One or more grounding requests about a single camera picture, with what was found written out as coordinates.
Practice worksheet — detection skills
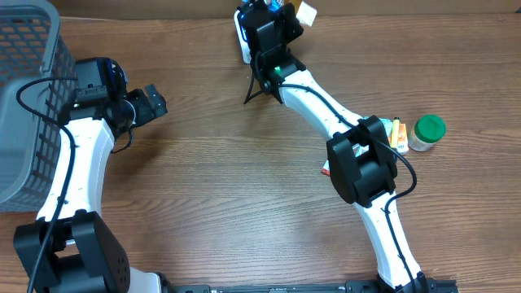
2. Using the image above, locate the teal orange snack pack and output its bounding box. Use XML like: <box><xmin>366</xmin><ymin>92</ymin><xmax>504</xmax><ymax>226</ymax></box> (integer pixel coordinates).
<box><xmin>356</xmin><ymin>118</ymin><xmax>393</xmax><ymax>155</ymax></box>

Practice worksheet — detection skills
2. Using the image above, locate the small orange snack box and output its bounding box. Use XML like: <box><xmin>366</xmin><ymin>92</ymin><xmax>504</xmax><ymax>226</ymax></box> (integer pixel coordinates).
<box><xmin>397</xmin><ymin>123</ymin><xmax>409</xmax><ymax>155</ymax></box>

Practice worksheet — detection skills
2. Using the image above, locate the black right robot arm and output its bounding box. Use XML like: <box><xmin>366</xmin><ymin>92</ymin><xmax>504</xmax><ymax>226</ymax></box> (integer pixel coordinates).
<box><xmin>234</xmin><ymin>1</ymin><xmax>430</xmax><ymax>292</ymax></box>

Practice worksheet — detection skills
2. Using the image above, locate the red stick snack packet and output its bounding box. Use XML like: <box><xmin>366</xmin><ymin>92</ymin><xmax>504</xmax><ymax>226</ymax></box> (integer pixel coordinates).
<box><xmin>321</xmin><ymin>160</ymin><xmax>331</xmax><ymax>177</ymax></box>

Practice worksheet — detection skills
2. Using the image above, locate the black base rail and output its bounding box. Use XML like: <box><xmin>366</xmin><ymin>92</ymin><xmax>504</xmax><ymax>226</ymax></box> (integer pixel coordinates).
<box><xmin>166</xmin><ymin>278</ymin><xmax>459</xmax><ymax>293</ymax></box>

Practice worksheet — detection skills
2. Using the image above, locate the green lidded beige jar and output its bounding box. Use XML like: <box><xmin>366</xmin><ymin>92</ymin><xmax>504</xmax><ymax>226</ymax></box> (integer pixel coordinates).
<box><xmin>408</xmin><ymin>115</ymin><xmax>446</xmax><ymax>151</ymax></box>

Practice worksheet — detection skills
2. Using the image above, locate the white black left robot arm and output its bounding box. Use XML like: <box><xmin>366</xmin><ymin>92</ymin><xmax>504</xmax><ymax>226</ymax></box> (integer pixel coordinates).
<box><xmin>14</xmin><ymin>57</ymin><xmax>172</xmax><ymax>293</ymax></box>

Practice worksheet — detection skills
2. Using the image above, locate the white barcode scanner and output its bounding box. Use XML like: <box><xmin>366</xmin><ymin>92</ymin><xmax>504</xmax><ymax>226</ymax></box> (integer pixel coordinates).
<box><xmin>233</xmin><ymin>10</ymin><xmax>252</xmax><ymax>64</ymax></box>

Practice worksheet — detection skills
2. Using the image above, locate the yellow highlighter pen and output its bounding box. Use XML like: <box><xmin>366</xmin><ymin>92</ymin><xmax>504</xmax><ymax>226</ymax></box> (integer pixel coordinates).
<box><xmin>390</xmin><ymin>117</ymin><xmax>401</xmax><ymax>149</ymax></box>

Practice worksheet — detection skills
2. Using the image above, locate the grey plastic shopping basket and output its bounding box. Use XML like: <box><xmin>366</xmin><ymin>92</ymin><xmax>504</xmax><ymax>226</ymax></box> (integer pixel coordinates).
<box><xmin>1</xmin><ymin>1</ymin><xmax>77</xmax><ymax>212</ymax></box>

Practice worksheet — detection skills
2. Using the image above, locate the beige brown snack pouch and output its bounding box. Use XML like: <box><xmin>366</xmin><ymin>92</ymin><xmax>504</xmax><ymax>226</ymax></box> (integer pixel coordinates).
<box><xmin>296</xmin><ymin>1</ymin><xmax>317</xmax><ymax>27</ymax></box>

